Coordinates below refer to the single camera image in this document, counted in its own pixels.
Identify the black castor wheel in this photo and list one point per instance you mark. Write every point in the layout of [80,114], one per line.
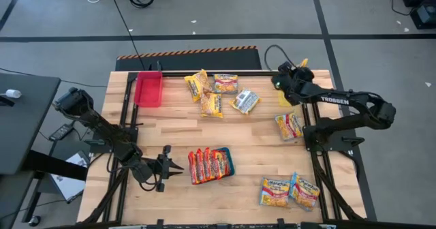
[34,221]

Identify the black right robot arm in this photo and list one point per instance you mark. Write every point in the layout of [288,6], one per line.
[357,99]

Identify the black power adapter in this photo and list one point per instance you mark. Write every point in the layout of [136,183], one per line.
[61,132]

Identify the red plastic bin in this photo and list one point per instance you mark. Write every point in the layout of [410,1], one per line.
[148,90]

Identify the black box with screen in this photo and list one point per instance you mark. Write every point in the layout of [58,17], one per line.
[424,16]

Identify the small white device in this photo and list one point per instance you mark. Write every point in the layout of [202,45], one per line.
[13,93]

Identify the blue-edged yellow ramen packet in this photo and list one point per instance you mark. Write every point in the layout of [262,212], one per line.
[225,83]
[274,192]
[289,126]
[305,192]

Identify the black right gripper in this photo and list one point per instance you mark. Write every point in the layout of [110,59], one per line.
[293,79]

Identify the black hazard-striped floor mat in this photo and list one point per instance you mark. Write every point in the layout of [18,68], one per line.
[190,60]

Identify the black desk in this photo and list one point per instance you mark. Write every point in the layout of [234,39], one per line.
[24,120]

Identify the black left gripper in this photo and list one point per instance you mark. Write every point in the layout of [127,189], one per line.
[161,171]

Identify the small black desk object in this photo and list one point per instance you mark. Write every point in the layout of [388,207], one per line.
[5,101]

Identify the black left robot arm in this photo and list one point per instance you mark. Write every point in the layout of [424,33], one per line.
[102,128]

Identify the blue plastic bin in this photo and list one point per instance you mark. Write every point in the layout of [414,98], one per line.
[231,161]

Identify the white printed booklet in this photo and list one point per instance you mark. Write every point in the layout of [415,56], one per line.
[69,184]

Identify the black aluminium table frame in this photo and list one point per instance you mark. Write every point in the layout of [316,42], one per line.
[252,74]

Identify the black desk leg frame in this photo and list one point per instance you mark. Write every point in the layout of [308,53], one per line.
[54,164]

